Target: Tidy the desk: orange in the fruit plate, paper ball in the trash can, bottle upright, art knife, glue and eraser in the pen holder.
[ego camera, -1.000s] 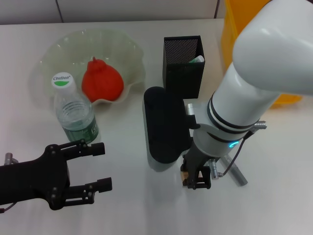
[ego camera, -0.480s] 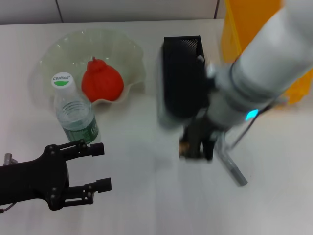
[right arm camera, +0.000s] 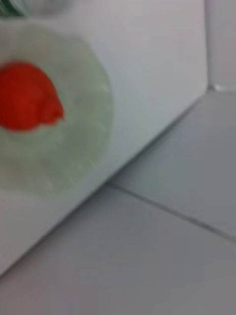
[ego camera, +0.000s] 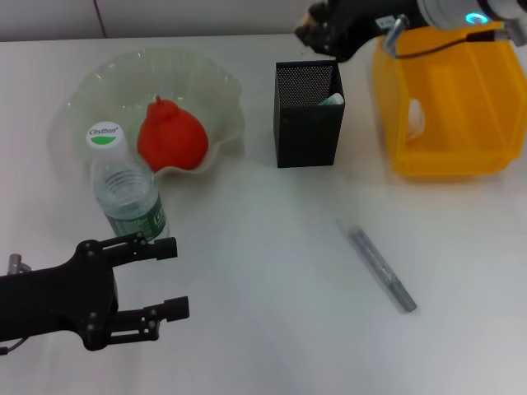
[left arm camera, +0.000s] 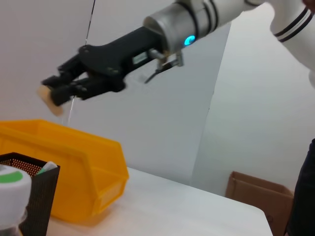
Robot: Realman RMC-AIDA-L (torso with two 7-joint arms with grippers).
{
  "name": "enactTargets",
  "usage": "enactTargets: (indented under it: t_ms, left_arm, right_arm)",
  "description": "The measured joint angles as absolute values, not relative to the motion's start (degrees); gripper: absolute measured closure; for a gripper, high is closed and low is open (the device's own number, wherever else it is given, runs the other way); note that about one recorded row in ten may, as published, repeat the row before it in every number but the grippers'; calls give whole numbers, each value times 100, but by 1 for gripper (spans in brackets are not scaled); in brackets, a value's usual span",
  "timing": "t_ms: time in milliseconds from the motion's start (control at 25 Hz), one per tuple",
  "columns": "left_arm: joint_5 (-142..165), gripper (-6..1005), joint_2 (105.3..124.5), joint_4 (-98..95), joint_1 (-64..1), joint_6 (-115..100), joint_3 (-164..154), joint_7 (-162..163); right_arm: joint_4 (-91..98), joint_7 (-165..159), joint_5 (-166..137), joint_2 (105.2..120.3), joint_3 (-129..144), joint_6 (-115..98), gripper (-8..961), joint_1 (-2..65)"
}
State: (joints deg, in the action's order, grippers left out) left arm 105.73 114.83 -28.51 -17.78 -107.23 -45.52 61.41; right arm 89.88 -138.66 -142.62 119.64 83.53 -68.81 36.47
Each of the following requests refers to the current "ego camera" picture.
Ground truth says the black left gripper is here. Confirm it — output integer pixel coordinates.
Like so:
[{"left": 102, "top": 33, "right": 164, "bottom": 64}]
[{"left": 0, "top": 231, "right": 191, "bottom": 351}]

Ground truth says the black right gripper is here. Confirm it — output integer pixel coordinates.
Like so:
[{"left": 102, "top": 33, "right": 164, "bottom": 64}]
[{"left": 294, "top": 0, "right": 425, "bottom": 63}]

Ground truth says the clear water bottle green label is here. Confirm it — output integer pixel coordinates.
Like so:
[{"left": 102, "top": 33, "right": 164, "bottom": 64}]
[{"left": 86, "top": 120, "right": 170, "bottom": 244}]

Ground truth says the black mesh pen holder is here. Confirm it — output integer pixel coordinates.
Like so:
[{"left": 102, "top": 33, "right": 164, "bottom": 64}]
[{"left": 274, "top": 59, "right": 346, "bottom": 169}]

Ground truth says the translucent wavy fruit plate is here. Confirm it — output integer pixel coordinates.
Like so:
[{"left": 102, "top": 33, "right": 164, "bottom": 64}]
[{"left": 65, "top": 48, "right": 246, "bottom": 179}]

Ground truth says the red-orange fruit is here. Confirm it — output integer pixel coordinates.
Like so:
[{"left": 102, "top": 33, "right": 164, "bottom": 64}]
[{"left": 137, "top": 96, "right": 210, "bottom": 173}]

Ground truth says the grey marker pen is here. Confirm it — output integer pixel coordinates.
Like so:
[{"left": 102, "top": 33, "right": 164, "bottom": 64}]
[{"left": 347, "top": 225, "right": 418, "bottom": 314}]

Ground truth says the yellow plastic storage bin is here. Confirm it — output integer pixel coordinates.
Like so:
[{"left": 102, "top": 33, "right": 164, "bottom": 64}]
[{"left": 372, "top": 20, "right": 527, "bottom": 179}]

